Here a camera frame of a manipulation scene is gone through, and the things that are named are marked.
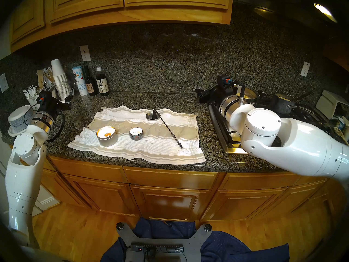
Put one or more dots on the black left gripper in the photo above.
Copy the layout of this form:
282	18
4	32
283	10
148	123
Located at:
58	106

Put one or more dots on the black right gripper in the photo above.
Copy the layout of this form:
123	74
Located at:
215	93

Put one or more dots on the black metal candle snuffer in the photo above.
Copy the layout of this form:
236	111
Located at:
155	114

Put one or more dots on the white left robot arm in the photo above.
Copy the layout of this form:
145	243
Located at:
24	179

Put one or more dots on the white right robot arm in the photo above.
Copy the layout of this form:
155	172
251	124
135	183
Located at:
300	146

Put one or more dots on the silver tin candle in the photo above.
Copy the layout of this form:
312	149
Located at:
107	140

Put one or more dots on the small patterned bowl candle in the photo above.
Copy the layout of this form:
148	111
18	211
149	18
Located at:
136	136

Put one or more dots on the white sea salt canister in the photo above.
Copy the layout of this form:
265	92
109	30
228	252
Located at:
80	81

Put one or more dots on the dark oil bottle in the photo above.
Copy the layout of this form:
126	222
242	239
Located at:
91	88

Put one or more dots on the stack of white paper cups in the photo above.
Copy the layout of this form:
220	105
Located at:
58	73

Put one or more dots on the stainless gas cooktop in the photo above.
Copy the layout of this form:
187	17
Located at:
218	122

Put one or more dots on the soy sauce bottle white cap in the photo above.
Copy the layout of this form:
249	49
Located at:
102	85

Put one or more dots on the bundle of wooden sticks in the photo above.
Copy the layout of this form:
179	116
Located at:
40	78

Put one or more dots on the white cup holding forks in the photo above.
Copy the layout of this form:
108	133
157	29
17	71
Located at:
32	101

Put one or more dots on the bunch of white plastic forks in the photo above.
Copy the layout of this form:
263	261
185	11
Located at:
31	91

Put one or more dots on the stainless steel cooking pot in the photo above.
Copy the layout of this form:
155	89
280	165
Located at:
252	97

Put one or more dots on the round metal snuffer dish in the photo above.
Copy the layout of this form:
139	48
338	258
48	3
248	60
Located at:
148	117

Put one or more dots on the white beige striped towel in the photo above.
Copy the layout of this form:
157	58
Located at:
185	155

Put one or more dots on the stack of white paper plates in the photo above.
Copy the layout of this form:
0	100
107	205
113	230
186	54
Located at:
13	133

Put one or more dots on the wooden drawer front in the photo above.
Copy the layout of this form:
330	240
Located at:
87	170
169	178
259	181

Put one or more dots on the black saucepan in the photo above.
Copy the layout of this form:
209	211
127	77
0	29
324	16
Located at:
280	106

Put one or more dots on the wooden base cabinet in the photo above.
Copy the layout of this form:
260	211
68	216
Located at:
215	193

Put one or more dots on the wooden base cabinet door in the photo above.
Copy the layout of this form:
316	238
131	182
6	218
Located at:
245	204
169	202
103	196

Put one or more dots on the dark range hood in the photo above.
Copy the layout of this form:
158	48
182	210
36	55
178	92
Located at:
272	7

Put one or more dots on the white countertop appliance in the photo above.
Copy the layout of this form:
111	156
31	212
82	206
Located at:
327	103

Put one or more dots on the black base knob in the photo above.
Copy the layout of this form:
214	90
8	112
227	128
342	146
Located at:
120	226
208	228

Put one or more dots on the blue and white cup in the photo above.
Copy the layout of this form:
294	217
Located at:
340	123

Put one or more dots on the wooden spoon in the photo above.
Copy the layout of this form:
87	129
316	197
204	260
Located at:
339	132

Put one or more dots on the range hood lamp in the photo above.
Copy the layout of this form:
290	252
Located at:
324	11

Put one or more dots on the dark blue cloth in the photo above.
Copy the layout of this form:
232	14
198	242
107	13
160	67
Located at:
231	245

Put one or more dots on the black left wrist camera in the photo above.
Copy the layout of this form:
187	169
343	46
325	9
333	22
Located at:
45	99

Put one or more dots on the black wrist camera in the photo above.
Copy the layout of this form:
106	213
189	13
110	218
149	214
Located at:
45	99
225	80

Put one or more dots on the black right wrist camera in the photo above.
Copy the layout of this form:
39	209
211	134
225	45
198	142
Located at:
225	80

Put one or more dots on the white wall outlet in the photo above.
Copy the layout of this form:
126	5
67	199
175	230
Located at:
85	53
305	69

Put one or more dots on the white light switch plate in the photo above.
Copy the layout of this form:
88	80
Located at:
3	83

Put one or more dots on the wooden wall cabinet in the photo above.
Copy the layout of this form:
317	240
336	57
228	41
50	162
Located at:
163	17

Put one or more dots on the gray robot base plate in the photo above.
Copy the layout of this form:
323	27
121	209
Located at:
192	249

